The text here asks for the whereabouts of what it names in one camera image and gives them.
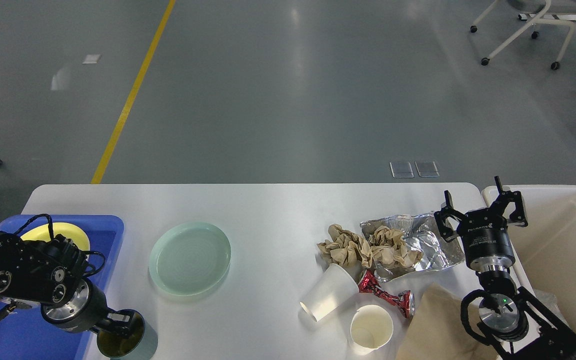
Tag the brown paper bag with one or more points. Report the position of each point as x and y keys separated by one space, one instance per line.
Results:
x=436 y=331

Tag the yellow plate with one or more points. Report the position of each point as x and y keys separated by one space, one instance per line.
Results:
x=68 y=230

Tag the white plastic bin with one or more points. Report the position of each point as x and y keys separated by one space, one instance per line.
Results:
x=546 y=247

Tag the silver foil bag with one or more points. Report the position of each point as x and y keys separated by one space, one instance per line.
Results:
x=420 y=232

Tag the crumpled brown paper left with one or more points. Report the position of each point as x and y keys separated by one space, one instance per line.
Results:
x=346 y=248

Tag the red foil wrapper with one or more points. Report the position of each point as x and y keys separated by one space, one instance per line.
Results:
x=404 y=301

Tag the crumpled brown paper right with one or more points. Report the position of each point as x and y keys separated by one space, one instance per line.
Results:
x=389 y=249

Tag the tipped white paper cup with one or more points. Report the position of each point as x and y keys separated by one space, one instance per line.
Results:
x=335 y=287

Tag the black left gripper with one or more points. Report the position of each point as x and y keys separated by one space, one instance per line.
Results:
x=86 y=309

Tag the crumpled brown paper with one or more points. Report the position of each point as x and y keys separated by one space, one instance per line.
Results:
x=346 y=248
x=389 y=249

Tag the white office chair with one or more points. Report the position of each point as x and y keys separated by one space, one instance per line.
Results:
x=540 y=12

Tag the upright white paper cup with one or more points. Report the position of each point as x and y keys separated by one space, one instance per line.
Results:
x=371 y=328

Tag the floor outlet cover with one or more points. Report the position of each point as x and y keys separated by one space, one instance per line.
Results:
x=402 y=170
x=427 y=169

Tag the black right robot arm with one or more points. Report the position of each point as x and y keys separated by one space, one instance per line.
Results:
x=501 y=315

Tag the light green plate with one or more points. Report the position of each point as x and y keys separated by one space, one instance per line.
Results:
x=190 y=259

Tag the floor outlet cover right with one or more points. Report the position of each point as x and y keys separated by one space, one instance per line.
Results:
x=427 y=169

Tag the floor outlet cover left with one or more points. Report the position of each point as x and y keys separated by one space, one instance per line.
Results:
x=402 y=170

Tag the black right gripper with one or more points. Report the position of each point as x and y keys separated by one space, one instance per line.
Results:
x=488 y=240

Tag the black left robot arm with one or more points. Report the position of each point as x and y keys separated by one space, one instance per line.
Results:
x=56 y=274

